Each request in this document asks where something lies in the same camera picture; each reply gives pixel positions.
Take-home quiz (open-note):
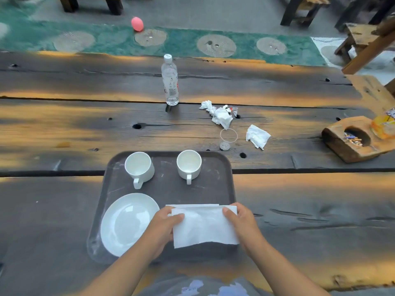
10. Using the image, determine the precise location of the person's right hand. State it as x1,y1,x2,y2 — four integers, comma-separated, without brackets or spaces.
222,202,268,259

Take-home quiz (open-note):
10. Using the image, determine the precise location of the white plate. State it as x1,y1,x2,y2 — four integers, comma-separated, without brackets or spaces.
100,193,160,258

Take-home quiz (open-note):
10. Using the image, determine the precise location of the person's left forearm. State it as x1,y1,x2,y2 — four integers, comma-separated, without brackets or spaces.
79,239,161,296

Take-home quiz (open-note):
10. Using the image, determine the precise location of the clear plastic water bottle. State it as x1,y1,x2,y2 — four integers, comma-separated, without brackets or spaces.
161,54,180,106

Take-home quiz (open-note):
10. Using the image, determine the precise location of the light wooden chair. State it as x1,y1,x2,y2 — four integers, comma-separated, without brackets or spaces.
341,18,395,116

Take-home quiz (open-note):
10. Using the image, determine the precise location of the dark wooden stool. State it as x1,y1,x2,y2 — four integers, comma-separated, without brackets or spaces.
335,0,395,32
280,0,331,28

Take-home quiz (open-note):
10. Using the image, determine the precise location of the wooden block ashtray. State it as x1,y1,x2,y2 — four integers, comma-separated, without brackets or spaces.
321,116,393,164

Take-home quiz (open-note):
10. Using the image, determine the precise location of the small crumpled white napkin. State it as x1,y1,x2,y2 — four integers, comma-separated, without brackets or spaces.
245,124,272,150

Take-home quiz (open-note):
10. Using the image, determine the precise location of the gray printed shirt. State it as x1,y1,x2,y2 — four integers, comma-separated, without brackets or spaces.
135,275,272,296

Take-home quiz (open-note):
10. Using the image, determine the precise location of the clear plastic disposable cup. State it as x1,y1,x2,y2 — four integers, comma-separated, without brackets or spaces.
219,128,239,151

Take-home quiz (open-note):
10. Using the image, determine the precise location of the dark wooden bench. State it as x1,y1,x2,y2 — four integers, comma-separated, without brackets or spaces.
58,0,125,16

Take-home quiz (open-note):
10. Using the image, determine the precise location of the light wooden stool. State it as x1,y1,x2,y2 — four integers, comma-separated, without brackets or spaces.
334,23,385,64

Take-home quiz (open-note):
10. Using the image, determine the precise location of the person's right forearm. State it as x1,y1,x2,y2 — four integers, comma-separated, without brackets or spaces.
249,239,332,296

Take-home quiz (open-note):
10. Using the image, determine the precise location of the white ceramic mug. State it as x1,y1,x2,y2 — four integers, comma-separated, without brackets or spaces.
176,149,203,185
124,152,156,190

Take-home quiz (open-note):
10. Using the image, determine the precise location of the pile of cigarette butts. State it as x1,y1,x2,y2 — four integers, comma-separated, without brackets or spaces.
344,132,363,148

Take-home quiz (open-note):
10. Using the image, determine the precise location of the white paper napkin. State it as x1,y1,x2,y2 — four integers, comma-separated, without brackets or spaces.
165,203,220,217
168,205,240,249

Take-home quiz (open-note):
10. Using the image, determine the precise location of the twisted crumpled white tissue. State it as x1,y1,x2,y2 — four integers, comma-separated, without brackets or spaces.
199,100,234,130

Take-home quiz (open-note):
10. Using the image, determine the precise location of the person's left hand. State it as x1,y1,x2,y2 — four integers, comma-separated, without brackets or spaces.
137,206,186,262

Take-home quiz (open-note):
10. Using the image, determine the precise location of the dark brown tray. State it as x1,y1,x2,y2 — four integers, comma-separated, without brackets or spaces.
86,150,237,265

